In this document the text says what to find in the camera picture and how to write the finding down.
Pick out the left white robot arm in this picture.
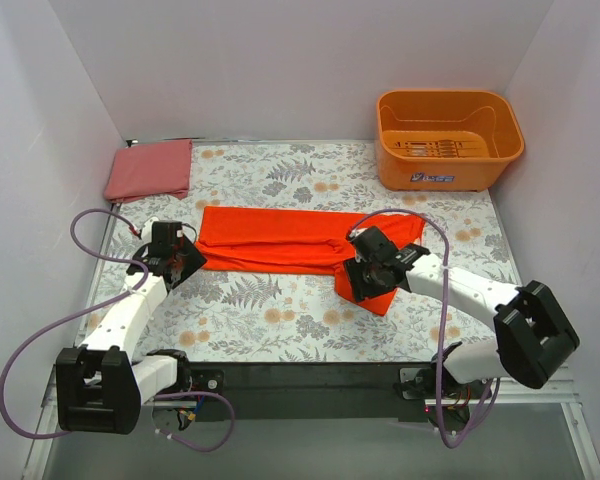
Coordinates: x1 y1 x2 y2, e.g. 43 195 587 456
55 218 206 434

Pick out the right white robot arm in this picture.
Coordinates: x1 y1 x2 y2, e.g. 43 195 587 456
344 227 580 398

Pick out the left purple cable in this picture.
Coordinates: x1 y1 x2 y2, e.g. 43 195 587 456
0 208 236 453

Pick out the folded pink t shirt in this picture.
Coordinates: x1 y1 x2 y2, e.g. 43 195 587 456
103 139 192 203

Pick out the floral table mat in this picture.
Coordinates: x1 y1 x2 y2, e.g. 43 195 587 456
94 141 519 362

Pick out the orange plastic basket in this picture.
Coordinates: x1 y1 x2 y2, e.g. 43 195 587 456
375 90 525 192

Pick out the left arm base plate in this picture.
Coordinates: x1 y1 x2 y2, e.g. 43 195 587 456
134 369 225 404

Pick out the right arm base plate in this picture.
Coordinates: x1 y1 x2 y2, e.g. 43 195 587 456
398 366 486 400

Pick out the orange t shirt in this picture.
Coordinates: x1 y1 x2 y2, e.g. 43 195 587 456
195 205 426 317

